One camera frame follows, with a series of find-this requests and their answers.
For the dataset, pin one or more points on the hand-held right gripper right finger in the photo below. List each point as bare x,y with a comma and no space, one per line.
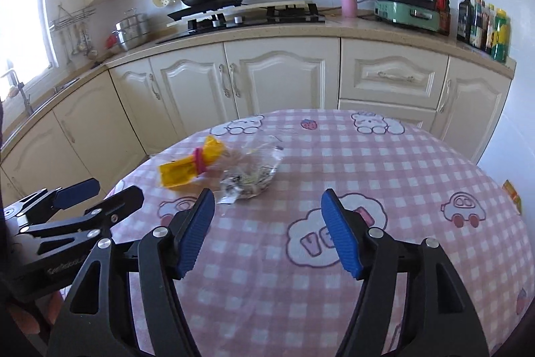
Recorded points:
340,235

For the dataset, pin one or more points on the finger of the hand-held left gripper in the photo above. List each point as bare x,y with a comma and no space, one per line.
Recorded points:
77,192
121,202

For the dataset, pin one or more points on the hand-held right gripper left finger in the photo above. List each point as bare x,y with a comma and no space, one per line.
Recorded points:
194,233

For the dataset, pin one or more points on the clear plastic bag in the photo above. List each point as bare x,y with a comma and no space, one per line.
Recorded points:
250,177

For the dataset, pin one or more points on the pink checked tablecloth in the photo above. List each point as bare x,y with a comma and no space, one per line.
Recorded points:
271,298

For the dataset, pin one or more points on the steel sink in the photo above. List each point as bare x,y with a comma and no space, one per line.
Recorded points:
66,85

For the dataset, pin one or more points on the metal sink faucet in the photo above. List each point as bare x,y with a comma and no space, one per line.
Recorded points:
19,89

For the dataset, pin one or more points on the row of hanging utensils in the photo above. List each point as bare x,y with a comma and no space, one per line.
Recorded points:
83,41

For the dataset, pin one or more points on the red bowl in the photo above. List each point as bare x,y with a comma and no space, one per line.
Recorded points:
110,41

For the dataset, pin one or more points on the cream kitchen base cabinets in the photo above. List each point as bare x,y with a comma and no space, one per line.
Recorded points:
284,76

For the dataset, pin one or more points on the stacked steel pot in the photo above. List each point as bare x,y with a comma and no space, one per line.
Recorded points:
131,30

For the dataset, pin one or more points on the kitchen window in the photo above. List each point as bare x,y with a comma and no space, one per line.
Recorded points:
25,26

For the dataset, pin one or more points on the orange snack packet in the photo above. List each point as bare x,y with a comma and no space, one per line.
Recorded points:
513,196

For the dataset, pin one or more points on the black gas stove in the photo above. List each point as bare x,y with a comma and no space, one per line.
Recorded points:
250,16

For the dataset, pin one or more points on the pink utensil holder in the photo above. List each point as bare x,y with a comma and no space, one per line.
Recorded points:
349,7

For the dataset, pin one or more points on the green electric cooker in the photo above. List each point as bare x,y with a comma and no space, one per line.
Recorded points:
403,7

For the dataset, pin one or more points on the dark bottle with red label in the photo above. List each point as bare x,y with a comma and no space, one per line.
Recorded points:
442,12

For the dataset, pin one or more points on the tall dark oil bottle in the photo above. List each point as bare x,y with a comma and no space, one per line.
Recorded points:
464,20

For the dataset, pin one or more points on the dark sauce bottle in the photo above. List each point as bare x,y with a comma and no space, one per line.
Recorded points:
477,24
487,28

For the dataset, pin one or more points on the green and yellow bottle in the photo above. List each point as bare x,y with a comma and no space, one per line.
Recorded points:
500,37

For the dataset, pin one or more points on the metal wall utensil rack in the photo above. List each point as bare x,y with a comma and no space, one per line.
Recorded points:
73,16

